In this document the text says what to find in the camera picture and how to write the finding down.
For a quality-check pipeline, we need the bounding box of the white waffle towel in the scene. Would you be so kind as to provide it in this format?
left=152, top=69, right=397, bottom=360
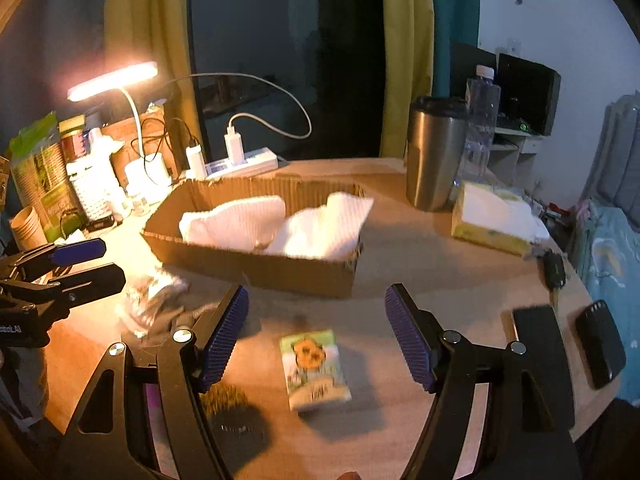
left=178, top=195, right=285, bottom=252

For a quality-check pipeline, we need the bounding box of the white paper towel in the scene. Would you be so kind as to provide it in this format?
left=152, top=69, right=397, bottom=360
left=264, top=192, right=374, bottom=262

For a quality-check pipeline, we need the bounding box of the paper cup stack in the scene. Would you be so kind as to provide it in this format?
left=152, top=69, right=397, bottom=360
left=10, top=206, right=48, bottom=252

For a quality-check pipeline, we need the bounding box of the grey sock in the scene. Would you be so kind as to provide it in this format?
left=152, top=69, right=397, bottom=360
left=116, top=268, right=207, bottom=342

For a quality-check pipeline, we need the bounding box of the green paper cup package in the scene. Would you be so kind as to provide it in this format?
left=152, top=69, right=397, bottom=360
left=9, top=112, right=85, bottom=242

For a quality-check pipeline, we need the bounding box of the cardboard box tray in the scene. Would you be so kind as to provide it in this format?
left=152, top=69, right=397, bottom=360
left=142, top=177, right=374, bottom=298

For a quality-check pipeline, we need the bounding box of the white keyboard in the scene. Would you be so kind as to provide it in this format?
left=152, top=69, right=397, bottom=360
left=66, top=155, right=125, bottom=224

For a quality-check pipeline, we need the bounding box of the dark fuzzy sock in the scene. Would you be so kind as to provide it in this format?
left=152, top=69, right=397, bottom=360
left=200, top=382, right=271, bottom=474

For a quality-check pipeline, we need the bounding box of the small tissue packet with bear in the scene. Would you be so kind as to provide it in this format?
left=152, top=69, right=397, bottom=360
left=279, top=330, right=352, bottom=412

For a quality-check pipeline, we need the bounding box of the white desk lamp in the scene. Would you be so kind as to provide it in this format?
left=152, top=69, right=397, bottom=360
left=61, top=61, right=176, bottom=176

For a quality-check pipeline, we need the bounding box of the black phone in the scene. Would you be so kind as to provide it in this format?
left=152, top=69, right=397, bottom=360
left=512, top=306, right=575, bottom=430

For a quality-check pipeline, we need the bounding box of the yellow tissue pack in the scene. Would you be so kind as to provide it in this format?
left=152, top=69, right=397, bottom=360
left=451, top=181, right=551, bottom=257

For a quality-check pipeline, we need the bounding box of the car key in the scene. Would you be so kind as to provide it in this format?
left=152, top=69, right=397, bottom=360
left=541, top=250, right=566, bottom=310

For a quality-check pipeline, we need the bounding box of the brown cardboard box behind lamp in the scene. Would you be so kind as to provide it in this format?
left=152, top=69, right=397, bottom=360
left=101, top=106, right=178, bottom=186

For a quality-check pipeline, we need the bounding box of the stainless steel tumbler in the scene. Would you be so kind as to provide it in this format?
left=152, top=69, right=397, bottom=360
left=406, top=96, right=468, bottom=212

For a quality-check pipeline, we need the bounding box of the white power strip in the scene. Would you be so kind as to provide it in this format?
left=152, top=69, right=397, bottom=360
left=205, top=148, right=279, bottom=180

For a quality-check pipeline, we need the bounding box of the black wallet case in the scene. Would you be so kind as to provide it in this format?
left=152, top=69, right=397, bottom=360
left=575, top=300, right=626, bottom=389

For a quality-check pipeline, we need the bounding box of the blue bed blanket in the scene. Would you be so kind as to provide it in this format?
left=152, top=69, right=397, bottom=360
left=570, top=200, right=640, bottom=406

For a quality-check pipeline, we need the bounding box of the clear water bottle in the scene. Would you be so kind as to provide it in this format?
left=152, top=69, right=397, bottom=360
left=454, top=65, right=501, bottom=188

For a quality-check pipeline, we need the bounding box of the grey upholstered headboard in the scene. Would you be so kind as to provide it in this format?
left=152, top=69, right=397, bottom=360
left=582, top=91, right=640, bottom=231

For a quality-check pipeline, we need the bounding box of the black monitor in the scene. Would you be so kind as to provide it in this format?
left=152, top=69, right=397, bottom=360
left=449, top=44, right=561, bottom=136

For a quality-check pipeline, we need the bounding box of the yellow curtain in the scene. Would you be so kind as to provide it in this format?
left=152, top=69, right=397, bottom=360
left=380, top=0, right=434, bottom=157

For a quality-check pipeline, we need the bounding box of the white charger with black cable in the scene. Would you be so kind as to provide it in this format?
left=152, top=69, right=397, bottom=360
left=130, top=116, right=208, bottom=182

